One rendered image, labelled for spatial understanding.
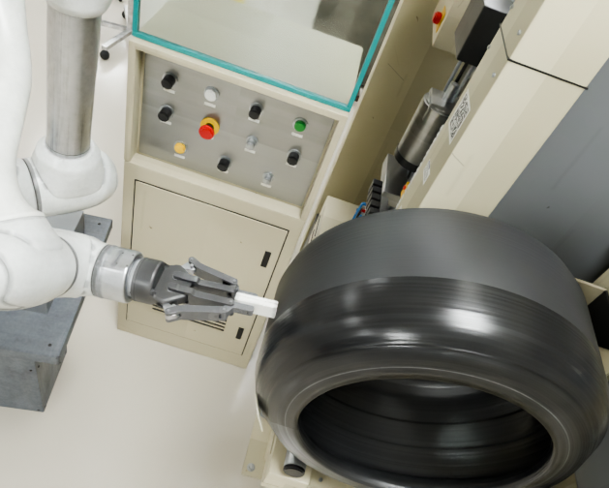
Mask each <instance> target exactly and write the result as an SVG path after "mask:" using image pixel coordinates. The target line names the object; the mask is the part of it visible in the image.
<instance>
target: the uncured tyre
mask: <svg viewBox="0 0 609 488"><path fill-rule="evenodd" d="M274 300H275V301H278V306H277V312H276V315H275V318H274V319H273V318H268V322H267V325H266V328H265V332H264V335H263V339H262V343H261V346H260V350H259V356H258V360H257V363H256V370H255V381H256V395H257V399H258V403H259V409H260V411H261V413H262V415H263V416H264V418H265V420H266V421H267V423H268V424H269V426H270V427H271V429H272V430H273V432H274V433H275V435H276V436H277V438H278V439H279V441H280V442H281V443H282V444H283V446H284V447H285V448H286V449H287V450H288V451H289V452H290V453H291V454H293V455H294V456H295V457H296V458H298V459H299V460H300V461H302V462H303V463H305V464H306V465H308V466H309V467H311V468H313V469H314V470H316V471H318V472H320V473H323V474H325V475H327V476H329V477H331V478H333V479H336V480H338V481H340V482H343V483H346V484H348V485H350V486H353V487H356V488H550V487H553V486H555V485H557V484H559V483H560V482H562V481H564V480H565V479H567V478H568V477H570V476H571V475H572V474H574V473H575V472H576V471H577V470H578V469H579V468H580V467H581V466H582V464H583V463H584V462H585V461H586V460H587V459H588V458H589V457H590V456H591V455H592V454H593V452H594V451H595V450H596V449H597V448H598V447H599V445H600V444H601V442H602V441H603V439H604V437H605V435H606V432H607V429H608V425H609V384H608V381H607V378H606V374H605V370H604V366H603V363H602V359H601V355H600V351H599V347H598V344H597V340H596V337H595V333H594V327H593V323H592V319H591V315H590V312H589V308H588V304H587V301H586V297H585V295H584V293H583V291H582V289H581V287H580V285H579V284H578V282H577V281H576V279H575V278H574V276H573V275H572V274H571V272H570V271H569V270H568V268H567V267H566V266H565V264H564V263H563V262H562V260H561V259H560V258H559V257H558V256H557V255H556V254H555V253H554V252H553V251H552V250H550V249H549V248H548V247H547V246H546V245H544V244H543V243H542V242H540V241H539V240H537V239H536V238H534V237H533V236H531V235H529V234H527V233H526V232H524V231H522V230H520V229H518V228H516V227H514V226H511V225H509V224H506V223H504V222H501V221H498V220H495V219H492V218H489V217H485V216H482V215H478V214H473V213H470V212H464V211H458V210H451V209H440V208H404V209H394V210H387V211H382V212H377V213H372V214H368V215H364V216H361V217H358V218H355V219H352V220H349V221H346V222H344V223H342V224H340V225H338V226H336V227H334V228H332V229H329V230H327V231H325V232H324V233H322V234H320V235H319V236H317V237H316V238H315V239H313V240H312V241H311V242H310V243H308V244H307V245H306V246H305V247H304V248H303V249H302V250H301V251H300V252H299V253H298V254H297V256H296V257H295V258H294V259H293V261H292V262H291V264H290V265H289V267H288V268H287V270H286V271H285V273H284V274H283V276H282V278H281V280H280V282H279V284H278V287H277V289H276V293H275V297H274Z"/></svg>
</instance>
